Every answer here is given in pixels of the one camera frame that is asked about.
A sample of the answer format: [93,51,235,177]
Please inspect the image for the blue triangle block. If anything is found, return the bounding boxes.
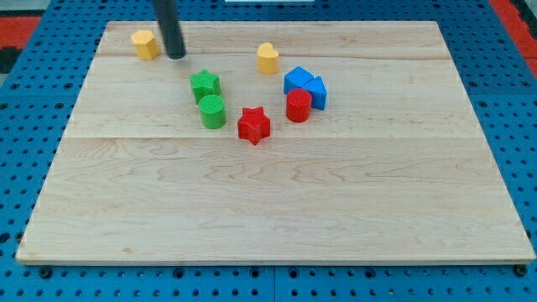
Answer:
[302,76,327,110]

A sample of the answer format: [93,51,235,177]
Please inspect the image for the red star block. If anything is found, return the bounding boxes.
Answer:
[237,107,271,145]

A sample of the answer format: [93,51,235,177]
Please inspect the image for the yellow heart block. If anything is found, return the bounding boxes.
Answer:
[256,42,279,74]

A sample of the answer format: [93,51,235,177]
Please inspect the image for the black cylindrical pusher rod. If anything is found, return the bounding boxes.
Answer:
[153,0,186,60]

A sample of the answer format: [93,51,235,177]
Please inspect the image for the green star block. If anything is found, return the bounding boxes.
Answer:
[190,69,222,104]

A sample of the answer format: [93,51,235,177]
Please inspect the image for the green cylinder block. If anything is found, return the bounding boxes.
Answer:
[198,95,227,129]

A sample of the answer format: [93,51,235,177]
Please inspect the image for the blue cube block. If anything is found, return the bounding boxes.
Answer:
[283,66,314,95]

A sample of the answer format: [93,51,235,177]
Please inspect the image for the red cylinder block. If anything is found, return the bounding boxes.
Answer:
[286,88,312,122]

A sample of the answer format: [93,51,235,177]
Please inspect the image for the yellow hexagon block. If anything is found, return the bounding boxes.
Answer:
[131,29,160,60]

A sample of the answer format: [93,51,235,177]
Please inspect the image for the light wooden board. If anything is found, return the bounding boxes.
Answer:
[16,21,535,266]

